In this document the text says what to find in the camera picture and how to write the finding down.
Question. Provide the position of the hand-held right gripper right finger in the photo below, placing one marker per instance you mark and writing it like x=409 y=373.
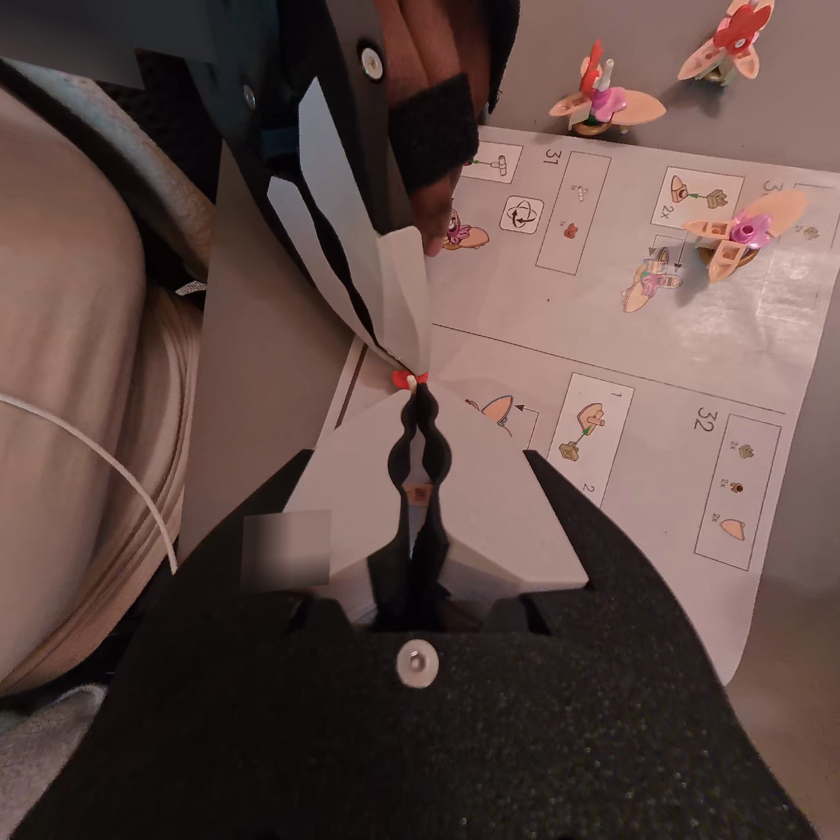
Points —
x=499 y=512

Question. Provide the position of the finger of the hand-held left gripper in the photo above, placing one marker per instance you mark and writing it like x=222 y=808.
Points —
x=328 y=164
x=292 y=210

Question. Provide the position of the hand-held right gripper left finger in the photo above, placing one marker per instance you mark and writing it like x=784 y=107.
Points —
x=354 y=472

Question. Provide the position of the small red flower piece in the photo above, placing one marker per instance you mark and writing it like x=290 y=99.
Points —
x=399 y=379

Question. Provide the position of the pale desk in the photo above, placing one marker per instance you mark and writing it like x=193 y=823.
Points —
x=262 y=328

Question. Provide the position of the person's left hand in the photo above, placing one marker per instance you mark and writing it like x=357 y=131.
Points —
x=433 y=39

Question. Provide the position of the open instruction booklet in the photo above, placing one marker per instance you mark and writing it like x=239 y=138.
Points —
x=656 y=341

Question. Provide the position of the person's beige hoodie torso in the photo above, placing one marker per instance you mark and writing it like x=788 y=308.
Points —
x=65 y=328

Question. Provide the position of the tan toy flower red spike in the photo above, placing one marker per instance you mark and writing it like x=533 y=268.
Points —
x=630 y=105

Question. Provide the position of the tan toy flower pink centre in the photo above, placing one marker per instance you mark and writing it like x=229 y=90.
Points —
x=722 y=253

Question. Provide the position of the tan toy flower red top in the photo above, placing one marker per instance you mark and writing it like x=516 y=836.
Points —
x=741 y=26

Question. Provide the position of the grey cloth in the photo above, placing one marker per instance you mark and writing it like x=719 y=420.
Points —
x=39 y=754

